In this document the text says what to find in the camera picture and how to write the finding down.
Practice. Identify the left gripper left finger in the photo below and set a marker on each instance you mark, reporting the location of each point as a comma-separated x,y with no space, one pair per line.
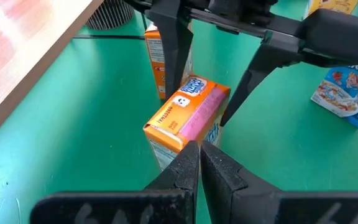
166,199

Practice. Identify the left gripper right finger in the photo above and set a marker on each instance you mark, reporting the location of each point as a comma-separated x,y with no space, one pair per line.
259,205

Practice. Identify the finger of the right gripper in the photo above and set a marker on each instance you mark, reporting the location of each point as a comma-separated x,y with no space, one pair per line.
176,46
259,62

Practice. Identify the orange Mini-Wheats cereal box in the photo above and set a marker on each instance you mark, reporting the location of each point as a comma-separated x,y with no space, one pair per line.
191,105
155,53

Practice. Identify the yellow Corn Pops cereal box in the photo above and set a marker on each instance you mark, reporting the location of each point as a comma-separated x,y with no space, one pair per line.
331,4

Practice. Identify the blue Rice Krispies cereal box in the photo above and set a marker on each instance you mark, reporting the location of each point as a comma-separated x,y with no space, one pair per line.
346,93

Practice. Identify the potted green plant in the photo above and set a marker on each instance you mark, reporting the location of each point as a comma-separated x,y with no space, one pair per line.
110,14

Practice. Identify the green table mat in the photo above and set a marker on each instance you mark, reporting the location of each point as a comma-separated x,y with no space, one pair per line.
89,124

